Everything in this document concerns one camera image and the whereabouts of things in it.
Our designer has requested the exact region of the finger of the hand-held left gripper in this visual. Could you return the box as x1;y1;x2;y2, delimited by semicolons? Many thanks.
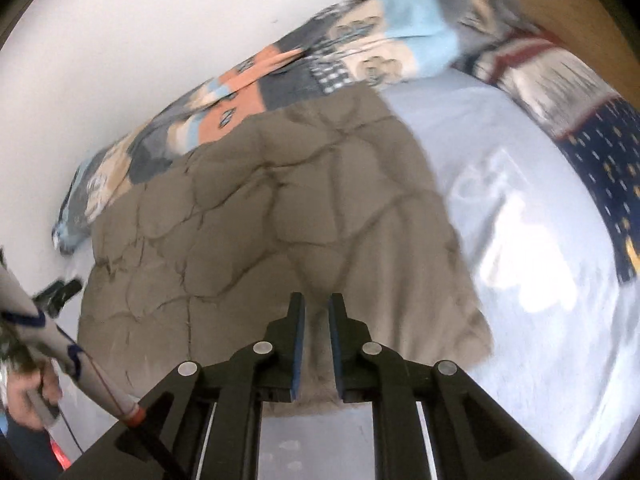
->
34;278;84;318

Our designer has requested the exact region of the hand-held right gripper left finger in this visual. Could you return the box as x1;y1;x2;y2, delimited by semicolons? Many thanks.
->
57;292;306;480

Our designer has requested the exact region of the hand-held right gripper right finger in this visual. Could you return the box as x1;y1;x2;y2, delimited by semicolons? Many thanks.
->
327;292;576;480

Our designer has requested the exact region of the olive quilted hooded jacket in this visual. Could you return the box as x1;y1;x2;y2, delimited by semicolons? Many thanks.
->
77;87;494;417

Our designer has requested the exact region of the person's left hand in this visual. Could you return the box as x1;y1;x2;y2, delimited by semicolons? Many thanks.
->
4;359;62;432

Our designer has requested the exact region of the light blue cloud print bedsheet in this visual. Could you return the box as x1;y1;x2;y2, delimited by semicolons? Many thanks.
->
55;67;640;480

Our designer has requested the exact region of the patchwork tree print blanket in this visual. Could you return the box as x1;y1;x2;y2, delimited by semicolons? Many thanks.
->
52;0;532;257

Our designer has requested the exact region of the navy star print pillow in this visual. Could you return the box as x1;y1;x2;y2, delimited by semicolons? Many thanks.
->
452;25;640;285

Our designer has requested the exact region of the wooden headboard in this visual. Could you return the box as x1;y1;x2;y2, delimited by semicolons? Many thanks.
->
472;0;637;61

